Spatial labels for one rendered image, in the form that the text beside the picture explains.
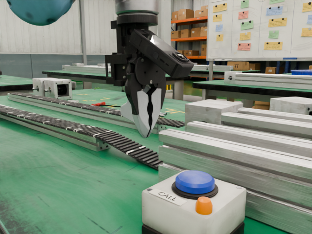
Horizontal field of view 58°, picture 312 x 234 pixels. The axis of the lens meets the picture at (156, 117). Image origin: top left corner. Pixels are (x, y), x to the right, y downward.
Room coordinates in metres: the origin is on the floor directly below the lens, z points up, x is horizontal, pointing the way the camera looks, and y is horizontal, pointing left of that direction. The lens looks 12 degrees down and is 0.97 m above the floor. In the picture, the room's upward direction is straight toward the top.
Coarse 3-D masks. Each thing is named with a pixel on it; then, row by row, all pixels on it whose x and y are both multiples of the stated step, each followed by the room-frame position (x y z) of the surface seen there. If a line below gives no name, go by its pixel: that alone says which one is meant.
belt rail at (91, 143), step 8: (0, 104) 1.00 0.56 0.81; (0, 112) 0.91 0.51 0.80; (8, 120) 0.87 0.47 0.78; (16, 120) 0.83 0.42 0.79; (24, 120) 0.81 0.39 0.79; (32, 128) 0.76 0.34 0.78; (40, 128) 0.73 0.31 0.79; (48, 128) 0.71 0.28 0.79; (56, 128) 0.67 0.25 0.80; (56, 136) 0.67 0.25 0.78; (64, 136) 0.65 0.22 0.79; (72, 136) 0.64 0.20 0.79; (80, 136) 0.60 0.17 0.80; (88, 136) 0.58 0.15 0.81; (80, 144) 0.60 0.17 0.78; (88, 144) 0.58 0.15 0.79; (96, 144) 0.58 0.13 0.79; (104, 144) 0.58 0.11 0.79
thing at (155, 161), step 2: (154, 158) 0.49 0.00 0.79; (156, 158) 0.50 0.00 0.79; (150, 160) 0.49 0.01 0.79; (152, 160) 0.49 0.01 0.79; (154, 160) 0.49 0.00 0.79; (156, 160) 0.49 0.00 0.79; (158, 160) 0.49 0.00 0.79; (160, 160) 0.49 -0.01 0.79; (146, 162) 0.48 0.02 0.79; (148, 162) 0.47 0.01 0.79; (150, 162) 0.48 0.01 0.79; (152, 162) 0.48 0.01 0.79; (154, 162) 0.48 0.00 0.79; (156, 162) 0.48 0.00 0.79; (158, 162) 0.48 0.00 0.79; (160, 162) 0.48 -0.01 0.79; (146, 164) 0.48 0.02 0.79; (148, 164) 0.47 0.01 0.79; (150, 164) 0.47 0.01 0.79; (152, 164) 0.47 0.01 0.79; (154, 164) 0.47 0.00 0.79; (156, 164) 0.48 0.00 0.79; (150, 166) 0.47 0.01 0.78; (152, 166) 0.47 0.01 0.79
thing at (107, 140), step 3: (117, 135) 0.58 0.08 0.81; (120, 135) 0.58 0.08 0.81; (105, 138) 0.56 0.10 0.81; (108, 138) 0.56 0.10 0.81; (111, 138) 0.56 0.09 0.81; (114, 138) 0.56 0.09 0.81; (117, 138) 0.56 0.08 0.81; (120, 138) 0.57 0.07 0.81; (105, 141) 0.55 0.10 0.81; (108, 141) 0.54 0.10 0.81; (111, 141) 0.55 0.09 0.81
